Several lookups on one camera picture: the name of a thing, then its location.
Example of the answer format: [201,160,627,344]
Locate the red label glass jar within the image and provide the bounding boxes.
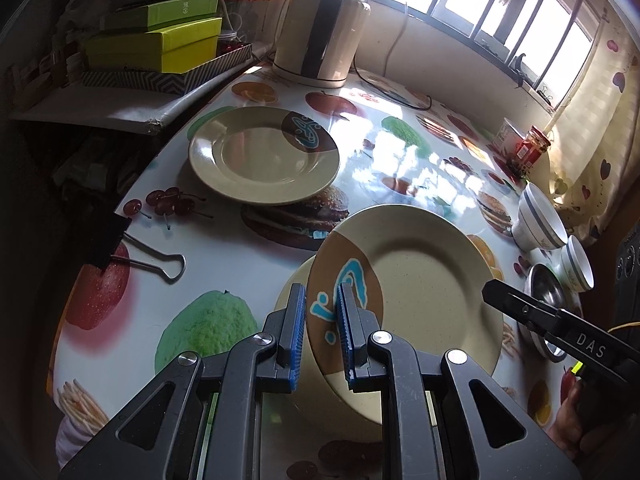
[514,125,552,167]

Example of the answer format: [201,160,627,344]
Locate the barred window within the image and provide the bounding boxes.
[360,0,608,111]

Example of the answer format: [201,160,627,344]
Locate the heart print curtain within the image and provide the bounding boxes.
[545,7,640,247]

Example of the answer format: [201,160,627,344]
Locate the black window latch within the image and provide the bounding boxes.
[509,52,532,87]

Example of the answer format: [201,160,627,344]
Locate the zigzag patterned box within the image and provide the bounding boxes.
[80,42,254,97]

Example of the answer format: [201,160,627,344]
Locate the cream electric kettle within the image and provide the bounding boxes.
[271,0,372,88]

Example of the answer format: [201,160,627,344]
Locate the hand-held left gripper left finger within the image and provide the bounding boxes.
[60,283,308,480]

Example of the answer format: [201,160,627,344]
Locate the black power cable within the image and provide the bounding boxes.
[350,7,434,112]

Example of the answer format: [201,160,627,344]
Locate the white shelf board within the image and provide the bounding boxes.
[9,42,266,136]

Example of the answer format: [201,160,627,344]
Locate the black binder clip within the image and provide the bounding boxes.
[84,214,187,281]

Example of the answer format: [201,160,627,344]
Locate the beige plate with brown patch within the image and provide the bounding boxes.
[305,204,507,442]
[188,106,342,206]

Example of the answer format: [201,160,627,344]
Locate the large white striped bowl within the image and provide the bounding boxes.
[516,182,569,252]

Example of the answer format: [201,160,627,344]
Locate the green cardboard box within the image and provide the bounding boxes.
[104,0,221,32]

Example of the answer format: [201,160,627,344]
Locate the small white striped bowl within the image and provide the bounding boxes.
[559,234,596,294]

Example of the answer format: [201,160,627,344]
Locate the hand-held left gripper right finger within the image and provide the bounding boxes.
[335,283,584,480]

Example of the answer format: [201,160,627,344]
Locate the stack of yellow-green boxes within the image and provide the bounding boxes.
[82,17,224,74]

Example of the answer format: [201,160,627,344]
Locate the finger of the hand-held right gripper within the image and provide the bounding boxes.
[482,279,567,340]

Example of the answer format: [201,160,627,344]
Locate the person's right hand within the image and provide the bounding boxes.
[546,380,628,462]

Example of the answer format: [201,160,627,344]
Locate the fruit print tablecloth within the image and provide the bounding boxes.
[47,66,586,480]

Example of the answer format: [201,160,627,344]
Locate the white paper tub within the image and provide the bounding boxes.
[492,117,527,157]

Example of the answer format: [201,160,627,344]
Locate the steel bowl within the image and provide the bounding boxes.
[523,262,583,363]

